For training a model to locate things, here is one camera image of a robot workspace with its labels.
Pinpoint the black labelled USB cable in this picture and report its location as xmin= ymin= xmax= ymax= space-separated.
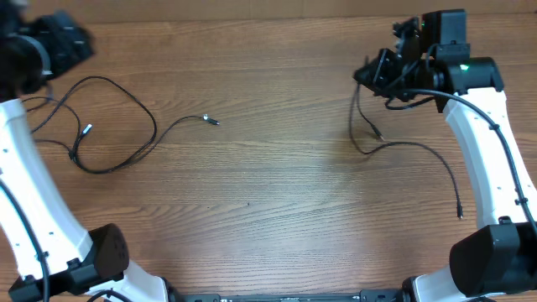
xmin=347 ymin=81 xmax=464 ymax=220

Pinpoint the thin black cable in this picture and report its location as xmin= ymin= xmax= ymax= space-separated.
xmin=31 ymin=75 xmax=159 ymax=175

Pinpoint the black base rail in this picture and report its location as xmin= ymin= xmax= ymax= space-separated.
xmin=169 ymin=289 xmax=417 ymax=302

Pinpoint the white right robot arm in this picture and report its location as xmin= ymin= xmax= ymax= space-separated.
xmin=354 ymin=9 xmax=536 ymax=301

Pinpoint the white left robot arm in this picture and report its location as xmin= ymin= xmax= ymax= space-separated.
xmin=1 ymin=1 xmax=180 ymax=301

